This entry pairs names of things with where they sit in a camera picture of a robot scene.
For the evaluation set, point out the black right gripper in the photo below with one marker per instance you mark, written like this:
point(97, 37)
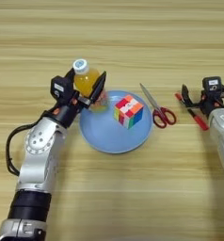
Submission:
point(211, 102)

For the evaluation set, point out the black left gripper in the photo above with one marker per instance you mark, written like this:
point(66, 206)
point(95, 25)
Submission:
point(65, 114)

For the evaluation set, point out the orange juice bottle white cap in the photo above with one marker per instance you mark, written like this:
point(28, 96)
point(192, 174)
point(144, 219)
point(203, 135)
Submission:
point(84, 80)

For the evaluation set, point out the red and black marker pen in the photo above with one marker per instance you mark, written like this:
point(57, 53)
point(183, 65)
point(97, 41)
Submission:
point(200, 120)

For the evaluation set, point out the multicoloured puzzle cube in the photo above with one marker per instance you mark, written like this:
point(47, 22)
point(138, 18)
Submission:
point(128, 111)

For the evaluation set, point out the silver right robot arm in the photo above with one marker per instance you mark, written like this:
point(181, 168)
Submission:
point(222, 131)

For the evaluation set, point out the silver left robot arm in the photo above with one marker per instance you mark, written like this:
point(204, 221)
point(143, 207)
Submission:
point(38, 163)

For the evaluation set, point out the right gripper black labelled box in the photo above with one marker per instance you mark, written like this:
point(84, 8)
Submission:
point(212, 84)

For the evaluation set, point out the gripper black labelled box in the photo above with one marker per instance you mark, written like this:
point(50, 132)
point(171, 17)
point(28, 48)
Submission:
point(61, 88)
point(212, 84)

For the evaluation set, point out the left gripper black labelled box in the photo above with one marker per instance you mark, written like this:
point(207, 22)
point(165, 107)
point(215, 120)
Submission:
point(61, 88)

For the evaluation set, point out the light blue round plate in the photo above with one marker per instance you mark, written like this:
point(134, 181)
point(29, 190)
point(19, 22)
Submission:
point(110, 138)

